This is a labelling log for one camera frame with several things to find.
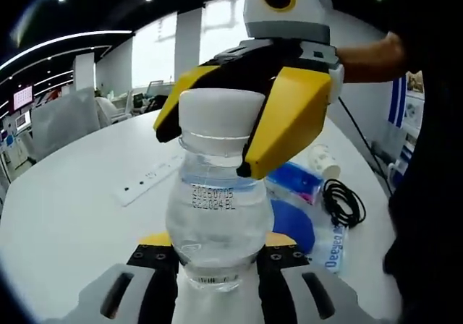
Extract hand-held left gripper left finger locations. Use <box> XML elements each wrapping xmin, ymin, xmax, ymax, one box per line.
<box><xmin>67</xmin><ymin>231</ymin><xmax>180</xmax><ymax>324</ymax></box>

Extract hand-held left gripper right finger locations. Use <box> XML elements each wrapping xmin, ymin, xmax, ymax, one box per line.
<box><xmin>257</xmin><ymin>231</ymin><xmax>362</xmax><ymax>324</ymax></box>

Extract white paper cup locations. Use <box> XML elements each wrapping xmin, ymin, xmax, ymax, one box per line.
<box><xmin>307</xmin><ymin>143</ymin><xmax>341</xmax><ymax>179</ymax></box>

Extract blue floral tissue pack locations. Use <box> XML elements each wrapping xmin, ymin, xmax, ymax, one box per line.
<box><xmin>267</xmin><ymin>161</ymin><xmax>325</xmax><ymax>205</ymax></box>

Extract clear wipes pack blue pad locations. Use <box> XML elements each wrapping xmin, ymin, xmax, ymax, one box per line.
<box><xmin>269</xmin><ymin>197</ymin><xmax>350</xmax><ymax>273</ymax></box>

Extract clear plastic water bottle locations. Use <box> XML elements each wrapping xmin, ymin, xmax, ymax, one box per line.
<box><xmin>165</xmin><ymin>88</ymin><xmax>275</xmax><ymax>292</ymax></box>

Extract person's right hand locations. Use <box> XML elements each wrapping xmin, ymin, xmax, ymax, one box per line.
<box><xmin>338</xmin><ymin>30</ymin><xmax>409</xmax><ymax>85</ymax></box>

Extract white power strip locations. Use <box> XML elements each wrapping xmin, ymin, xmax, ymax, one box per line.
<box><xmin>115</xmin><ymin>153</ymin><xmax>182</xmax><ymax>208</ymax></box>

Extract white table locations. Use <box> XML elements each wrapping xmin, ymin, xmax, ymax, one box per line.
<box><xmin>0</xmin><ymin>105</ymin><xmax>402</xmax><ymax>324</ymax></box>

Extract grey mesh office chair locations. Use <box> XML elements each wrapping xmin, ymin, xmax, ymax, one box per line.
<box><xmin>30</xmin><ymin>87</ymin><xmax>101</xmax><ymax>158</ymax></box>

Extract person's dark clothing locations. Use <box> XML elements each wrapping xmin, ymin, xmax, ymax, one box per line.
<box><xmin>383</xmin><ymin>30</ymin><xmax>463</xmax><ymax>303</ymax></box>

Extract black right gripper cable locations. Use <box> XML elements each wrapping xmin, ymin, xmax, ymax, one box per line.
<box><xmin>338</xmin><ymin>95</ymin><xmax>394</xmax><ymax>195</ymax></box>

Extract blue white wall poster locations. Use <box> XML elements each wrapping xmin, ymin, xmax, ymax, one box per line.
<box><xmin>386</xmin><ymin>70</ymin><xmax>425</xmax><ymax>148</ymax></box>

